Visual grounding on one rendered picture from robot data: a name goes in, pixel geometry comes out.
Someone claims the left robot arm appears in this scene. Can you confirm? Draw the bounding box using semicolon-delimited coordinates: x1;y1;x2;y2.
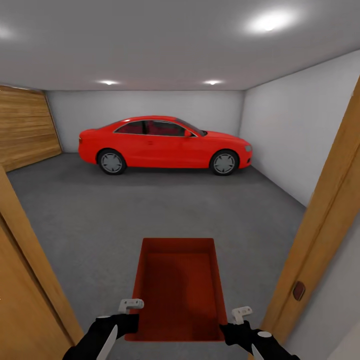
62;298;145;360

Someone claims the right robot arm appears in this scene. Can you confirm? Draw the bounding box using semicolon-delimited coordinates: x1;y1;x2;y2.
219;306;301;360

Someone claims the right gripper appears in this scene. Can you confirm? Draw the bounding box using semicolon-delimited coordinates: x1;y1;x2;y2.
219;320;251;349

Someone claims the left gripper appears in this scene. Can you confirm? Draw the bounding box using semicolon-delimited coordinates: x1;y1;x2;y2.
117;313;139;338

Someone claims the storage box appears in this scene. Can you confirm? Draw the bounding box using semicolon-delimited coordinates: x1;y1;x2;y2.
124;238;228;342

